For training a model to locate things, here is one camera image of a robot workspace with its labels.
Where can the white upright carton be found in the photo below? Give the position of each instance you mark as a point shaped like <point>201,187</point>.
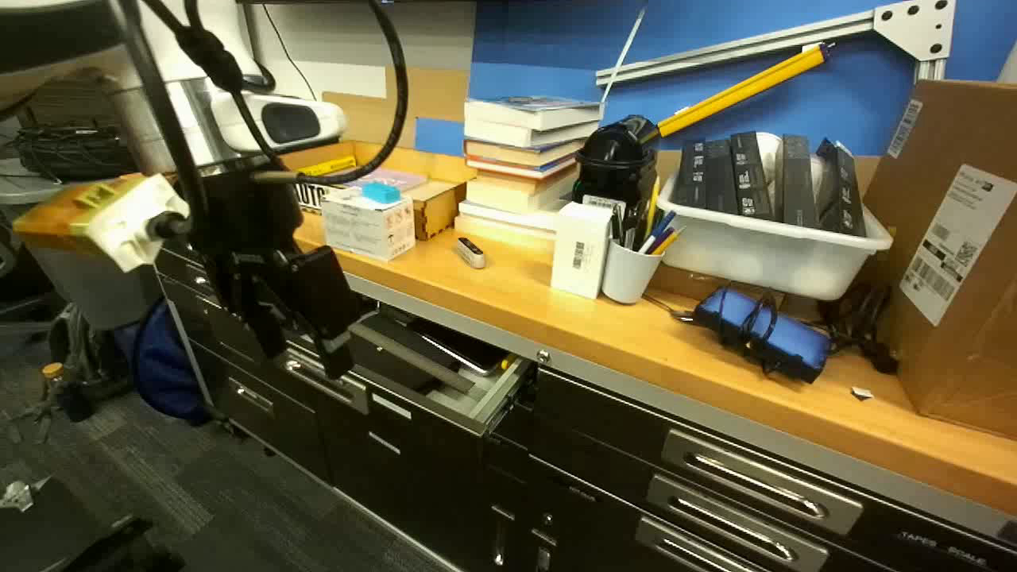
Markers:
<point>579,252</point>

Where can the large cardboard box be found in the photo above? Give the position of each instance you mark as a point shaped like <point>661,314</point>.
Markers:
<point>955,351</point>

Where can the crumpled white paper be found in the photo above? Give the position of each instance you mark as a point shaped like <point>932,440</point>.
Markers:
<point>19,493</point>

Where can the black device with label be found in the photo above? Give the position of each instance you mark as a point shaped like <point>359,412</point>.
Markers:
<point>616,161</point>

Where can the grey drawer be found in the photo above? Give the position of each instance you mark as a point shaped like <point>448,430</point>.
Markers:
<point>484,401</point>

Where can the black drawer cabinet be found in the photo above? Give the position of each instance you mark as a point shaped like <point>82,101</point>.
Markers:
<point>591,425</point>

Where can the black flat box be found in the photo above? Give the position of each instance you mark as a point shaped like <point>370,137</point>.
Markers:
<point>844,187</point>
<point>700,176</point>
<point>799,180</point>
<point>756,174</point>

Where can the white plastic bin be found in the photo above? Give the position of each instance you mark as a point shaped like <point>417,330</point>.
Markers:
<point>766,254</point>

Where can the aluminium rail with bracket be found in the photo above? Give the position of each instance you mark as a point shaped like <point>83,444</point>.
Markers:
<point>773,38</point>

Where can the thick white book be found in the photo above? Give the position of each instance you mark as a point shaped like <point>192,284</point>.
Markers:
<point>526,134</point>

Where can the small wooden box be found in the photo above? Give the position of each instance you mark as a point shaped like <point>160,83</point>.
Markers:
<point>438,207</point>

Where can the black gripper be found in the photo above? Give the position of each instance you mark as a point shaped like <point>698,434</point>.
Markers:
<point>253,221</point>

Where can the wide white book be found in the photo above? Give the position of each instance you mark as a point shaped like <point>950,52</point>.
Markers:
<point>505,217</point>

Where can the blue bag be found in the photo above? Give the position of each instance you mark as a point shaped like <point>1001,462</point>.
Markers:
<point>166,368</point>

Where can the small white scrap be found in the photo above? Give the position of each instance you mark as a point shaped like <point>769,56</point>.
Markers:
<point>858,391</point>

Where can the thin white strip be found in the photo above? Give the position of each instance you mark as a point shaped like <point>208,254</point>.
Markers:
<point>625,58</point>

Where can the yellow flat item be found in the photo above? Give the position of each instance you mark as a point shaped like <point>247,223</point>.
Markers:
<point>330,167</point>

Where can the white cup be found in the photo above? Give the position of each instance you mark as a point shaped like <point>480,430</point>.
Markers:
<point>629,274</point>

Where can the blue bundled pouch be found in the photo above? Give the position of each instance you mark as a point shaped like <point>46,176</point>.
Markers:
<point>763,330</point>

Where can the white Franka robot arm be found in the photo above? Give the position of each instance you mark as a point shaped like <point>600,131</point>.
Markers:
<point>322,113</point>

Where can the white wall hooks box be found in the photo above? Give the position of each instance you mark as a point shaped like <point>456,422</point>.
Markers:
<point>367,223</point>

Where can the yellow bar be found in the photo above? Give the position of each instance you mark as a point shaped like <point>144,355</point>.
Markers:
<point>742,91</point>

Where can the blue pen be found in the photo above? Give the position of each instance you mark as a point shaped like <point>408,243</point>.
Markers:
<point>661,228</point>

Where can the grey cover book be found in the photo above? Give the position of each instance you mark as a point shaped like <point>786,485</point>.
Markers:
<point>528,110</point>

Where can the white wrist box yellow label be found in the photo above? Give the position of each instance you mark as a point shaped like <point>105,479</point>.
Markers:
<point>128,223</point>

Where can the black stand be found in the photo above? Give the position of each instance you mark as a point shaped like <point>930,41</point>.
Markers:
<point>64,368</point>

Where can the black bag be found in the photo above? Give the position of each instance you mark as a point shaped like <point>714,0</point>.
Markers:
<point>75,152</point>

